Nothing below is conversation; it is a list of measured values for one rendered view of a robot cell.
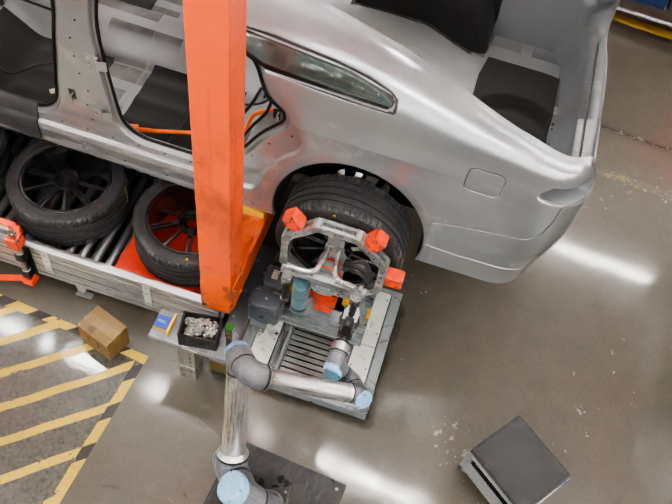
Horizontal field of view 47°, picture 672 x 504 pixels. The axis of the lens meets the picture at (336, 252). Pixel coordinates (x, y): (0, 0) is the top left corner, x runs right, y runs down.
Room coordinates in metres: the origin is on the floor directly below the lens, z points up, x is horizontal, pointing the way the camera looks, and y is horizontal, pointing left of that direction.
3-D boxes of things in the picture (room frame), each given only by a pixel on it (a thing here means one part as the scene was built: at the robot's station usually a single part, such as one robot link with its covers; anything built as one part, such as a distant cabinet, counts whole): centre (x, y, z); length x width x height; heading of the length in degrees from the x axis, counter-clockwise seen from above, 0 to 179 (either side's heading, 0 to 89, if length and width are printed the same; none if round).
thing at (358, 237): (2.15, 0.00, 0.85); 0.54 x 0.07 x 0.54; 82
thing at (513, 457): (1.52, -1.13, 0.17); 0.43 x 0.36 x 0.34; 45
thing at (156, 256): (2.49, 0.83, 0.39); 0.66 x 0.66 x 0.24
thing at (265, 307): (2.26, 0.30, 0.26); 0.42 x 0.18 x 0.35; 172
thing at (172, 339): (1.80, 0.64, 0.44); 0.43 x 0.17 x 0.03; 82
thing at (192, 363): (1.81, 0.67, 0.21); 0.10 x 0.10 x 0.42; 82
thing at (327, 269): (2.08, 0.01, 0.85); 0.21 x 0.14 x 0.14; 172
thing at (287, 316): (2.32, -0.02, 0.13); 0.50 x 0.36 x 0.10; 82
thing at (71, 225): (2.59, 1.58, 0.39); 0.66 x 0.66 x 0.24
